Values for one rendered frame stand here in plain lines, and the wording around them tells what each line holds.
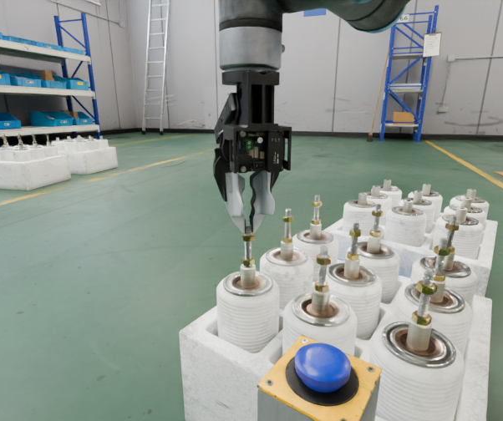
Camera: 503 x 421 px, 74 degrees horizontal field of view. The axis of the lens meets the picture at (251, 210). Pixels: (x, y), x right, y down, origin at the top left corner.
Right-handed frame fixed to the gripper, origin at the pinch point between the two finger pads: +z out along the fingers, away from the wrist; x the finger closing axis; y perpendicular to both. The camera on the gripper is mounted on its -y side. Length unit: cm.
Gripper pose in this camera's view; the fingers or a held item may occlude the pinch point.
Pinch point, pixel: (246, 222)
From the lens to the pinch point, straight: 48.9
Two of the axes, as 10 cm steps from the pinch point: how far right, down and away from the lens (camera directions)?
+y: 2.9, 2.8, -9.2
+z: 0.0, 9.6, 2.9
